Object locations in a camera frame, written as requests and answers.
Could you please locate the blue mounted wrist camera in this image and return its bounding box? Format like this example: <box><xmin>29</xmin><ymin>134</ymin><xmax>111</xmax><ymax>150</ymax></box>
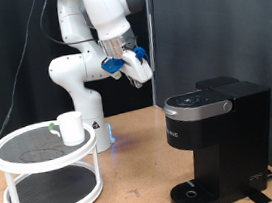
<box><xmin>99</xmin><ymin>56</ymin><xmax>128</xmax><ymax>83</ymax></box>

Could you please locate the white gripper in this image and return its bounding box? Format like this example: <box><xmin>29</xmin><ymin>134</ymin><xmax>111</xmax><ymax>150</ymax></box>
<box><xmin>116</xmin><ymin>46</ymin><xmax>156</xmax><ymax>92</ymax></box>

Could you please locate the blue cable clip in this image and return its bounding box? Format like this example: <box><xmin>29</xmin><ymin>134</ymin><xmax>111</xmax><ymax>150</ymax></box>
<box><xmin>132</xmin><ymin>44</ymin><xmax>151</xmax><ymax>64</ymax></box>

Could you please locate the black tape strip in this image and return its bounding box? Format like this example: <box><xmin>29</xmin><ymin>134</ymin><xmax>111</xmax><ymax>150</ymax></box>
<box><xmin>244</xmin><ymin>189</ymin><xmax>272</xmax><ymax>203</ymax></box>

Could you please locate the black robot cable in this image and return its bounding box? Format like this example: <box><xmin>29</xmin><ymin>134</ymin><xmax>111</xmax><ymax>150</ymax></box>
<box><xmin>0</xmin><ymin>0</ymin><xmax>111</xmax><ymax>161</ymax></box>

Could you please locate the black Keurig coffee machine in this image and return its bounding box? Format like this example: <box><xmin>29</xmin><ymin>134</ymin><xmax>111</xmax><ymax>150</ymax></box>
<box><xmin>155</xmin><ymin>70</ymin><xmax>272</xmax><ymax>203</ymax></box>

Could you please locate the white mug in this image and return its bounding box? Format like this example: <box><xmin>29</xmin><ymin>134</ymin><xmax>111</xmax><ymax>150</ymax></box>
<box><xmin>46</xmin><ymin>110</ymin><xmax>88</xmax><ymax>150</ymax></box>

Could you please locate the white two-tier turntable shelf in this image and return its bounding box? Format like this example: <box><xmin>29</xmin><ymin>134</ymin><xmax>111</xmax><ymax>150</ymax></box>
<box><xmin>0</xmin><ymin>114</ymin><xmax>107</xmax><ymax>203</ymax></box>

